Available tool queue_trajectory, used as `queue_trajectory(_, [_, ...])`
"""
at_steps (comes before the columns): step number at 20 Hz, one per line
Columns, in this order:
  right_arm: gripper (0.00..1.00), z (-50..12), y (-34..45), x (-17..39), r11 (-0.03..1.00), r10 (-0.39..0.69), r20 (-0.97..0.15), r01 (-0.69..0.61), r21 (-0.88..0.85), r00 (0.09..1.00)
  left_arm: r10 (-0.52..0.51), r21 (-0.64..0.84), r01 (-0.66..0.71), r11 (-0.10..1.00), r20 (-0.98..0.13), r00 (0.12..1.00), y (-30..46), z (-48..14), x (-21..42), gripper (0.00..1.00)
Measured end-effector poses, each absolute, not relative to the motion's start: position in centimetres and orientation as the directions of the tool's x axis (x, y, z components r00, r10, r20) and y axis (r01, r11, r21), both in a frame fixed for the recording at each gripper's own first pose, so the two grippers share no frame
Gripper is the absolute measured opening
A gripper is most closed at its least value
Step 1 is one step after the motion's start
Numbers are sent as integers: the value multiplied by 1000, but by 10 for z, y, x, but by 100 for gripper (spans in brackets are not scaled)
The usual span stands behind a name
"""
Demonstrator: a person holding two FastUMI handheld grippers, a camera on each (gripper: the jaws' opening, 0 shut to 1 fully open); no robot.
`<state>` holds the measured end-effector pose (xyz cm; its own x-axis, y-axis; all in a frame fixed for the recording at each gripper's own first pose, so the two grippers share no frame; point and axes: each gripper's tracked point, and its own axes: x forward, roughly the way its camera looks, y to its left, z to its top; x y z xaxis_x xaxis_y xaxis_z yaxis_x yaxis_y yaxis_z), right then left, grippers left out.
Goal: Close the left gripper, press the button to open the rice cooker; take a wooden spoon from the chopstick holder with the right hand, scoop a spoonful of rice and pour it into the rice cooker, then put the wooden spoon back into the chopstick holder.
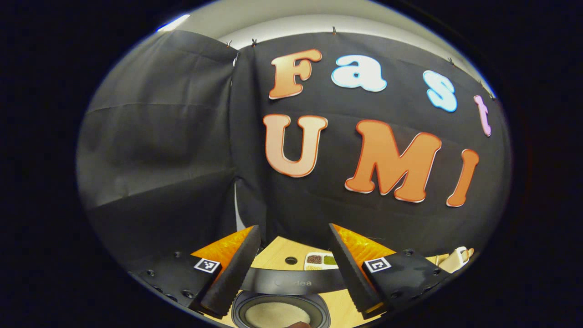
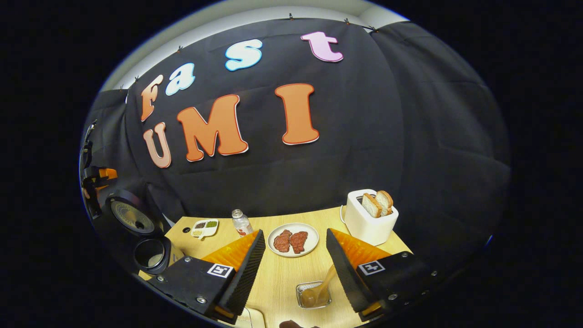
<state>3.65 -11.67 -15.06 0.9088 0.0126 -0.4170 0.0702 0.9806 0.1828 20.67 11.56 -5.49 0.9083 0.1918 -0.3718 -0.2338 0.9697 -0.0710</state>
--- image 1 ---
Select grey rice cooker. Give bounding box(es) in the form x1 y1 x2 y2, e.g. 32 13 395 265
230 267 347 328

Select white rice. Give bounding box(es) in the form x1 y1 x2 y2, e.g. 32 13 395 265
245 301 312 328

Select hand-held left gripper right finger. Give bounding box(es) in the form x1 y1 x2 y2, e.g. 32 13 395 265
328 222 450 320

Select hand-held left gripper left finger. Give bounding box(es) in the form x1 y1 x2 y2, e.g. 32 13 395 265
127 224 263 320

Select white toaster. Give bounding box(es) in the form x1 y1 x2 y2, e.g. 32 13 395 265
437 246 470 274

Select ceiling light strip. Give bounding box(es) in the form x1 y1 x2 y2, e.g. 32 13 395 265
157 13 191 33

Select white divided grain dish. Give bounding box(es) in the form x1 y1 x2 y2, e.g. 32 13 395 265
303 252 340 272

